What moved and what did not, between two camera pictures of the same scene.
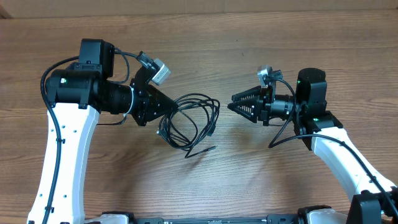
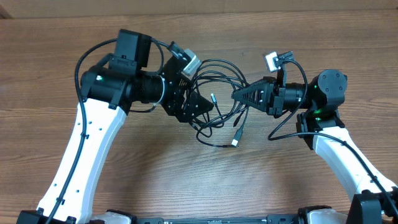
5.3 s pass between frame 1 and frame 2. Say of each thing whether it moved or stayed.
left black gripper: moved
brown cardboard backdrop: stayed
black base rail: stayed
